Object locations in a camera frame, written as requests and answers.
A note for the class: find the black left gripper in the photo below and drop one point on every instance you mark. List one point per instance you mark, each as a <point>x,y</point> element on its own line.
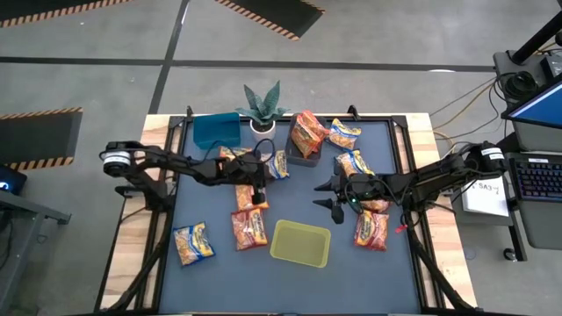
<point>239,170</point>

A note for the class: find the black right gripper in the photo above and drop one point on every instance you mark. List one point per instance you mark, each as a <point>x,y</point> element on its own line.
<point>364,188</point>

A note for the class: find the blue Maruchan ramen pack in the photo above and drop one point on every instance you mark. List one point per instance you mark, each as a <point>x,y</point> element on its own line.
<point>278,166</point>
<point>193,243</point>
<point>343,135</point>
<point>351,163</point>

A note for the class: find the orange Maruchan ramen pack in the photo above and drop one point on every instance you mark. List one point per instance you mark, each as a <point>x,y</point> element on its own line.
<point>304,139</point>
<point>245,199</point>
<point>318,126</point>
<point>232,152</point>

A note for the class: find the yellow translucent plastic bin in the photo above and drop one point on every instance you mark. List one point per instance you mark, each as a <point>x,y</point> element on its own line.
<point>300,243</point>

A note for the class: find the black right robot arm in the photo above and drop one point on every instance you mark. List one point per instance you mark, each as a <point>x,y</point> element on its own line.
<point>439,173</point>

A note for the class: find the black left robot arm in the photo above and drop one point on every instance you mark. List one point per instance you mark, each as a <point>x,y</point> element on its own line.
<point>175,163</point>

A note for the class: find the white plant pot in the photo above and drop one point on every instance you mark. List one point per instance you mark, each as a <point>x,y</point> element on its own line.
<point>262,135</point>

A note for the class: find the dark grey plastic bin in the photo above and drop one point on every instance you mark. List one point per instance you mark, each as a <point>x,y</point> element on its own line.
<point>303,161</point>

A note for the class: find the green snake plant leaves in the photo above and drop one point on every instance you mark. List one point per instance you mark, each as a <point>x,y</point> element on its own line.
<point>263,109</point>

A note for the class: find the teal blue plastic bin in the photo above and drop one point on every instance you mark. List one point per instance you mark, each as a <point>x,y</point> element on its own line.
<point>217,131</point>

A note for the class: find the red tag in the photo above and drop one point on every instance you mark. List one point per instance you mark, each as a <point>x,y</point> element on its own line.
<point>400,228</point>

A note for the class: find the blue-grey table mat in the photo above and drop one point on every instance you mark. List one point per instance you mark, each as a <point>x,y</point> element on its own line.
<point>263,289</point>

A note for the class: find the black hazard-striped floor mat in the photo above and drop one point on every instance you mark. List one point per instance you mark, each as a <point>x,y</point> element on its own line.
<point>39,136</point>
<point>272,15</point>
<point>44,6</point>

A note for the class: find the white paper label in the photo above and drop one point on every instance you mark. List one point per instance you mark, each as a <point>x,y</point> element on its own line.
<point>487,202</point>

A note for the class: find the black diagonal bar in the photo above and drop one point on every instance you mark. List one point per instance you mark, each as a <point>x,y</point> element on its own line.
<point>511,141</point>

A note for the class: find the black caster wheel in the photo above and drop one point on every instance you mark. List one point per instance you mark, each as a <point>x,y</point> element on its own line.
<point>509,254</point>

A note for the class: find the black backlit keyboard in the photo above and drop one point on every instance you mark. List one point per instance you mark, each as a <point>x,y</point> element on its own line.
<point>538,180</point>

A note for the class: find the grey equipment cart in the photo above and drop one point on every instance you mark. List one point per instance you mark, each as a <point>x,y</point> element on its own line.
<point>544,228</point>

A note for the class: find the blue-screen monitor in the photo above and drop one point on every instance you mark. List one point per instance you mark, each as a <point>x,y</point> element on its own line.
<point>542,107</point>

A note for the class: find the grey desk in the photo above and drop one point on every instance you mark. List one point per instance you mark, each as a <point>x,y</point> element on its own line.
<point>26,206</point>

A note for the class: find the black device with blue light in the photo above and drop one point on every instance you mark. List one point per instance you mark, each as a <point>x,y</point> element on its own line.
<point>13,181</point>

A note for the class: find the black pole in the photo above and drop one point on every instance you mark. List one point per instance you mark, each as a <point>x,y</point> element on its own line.
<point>538,38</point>

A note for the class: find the black aluminium table frame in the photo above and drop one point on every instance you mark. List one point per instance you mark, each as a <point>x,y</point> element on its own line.
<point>377,119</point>

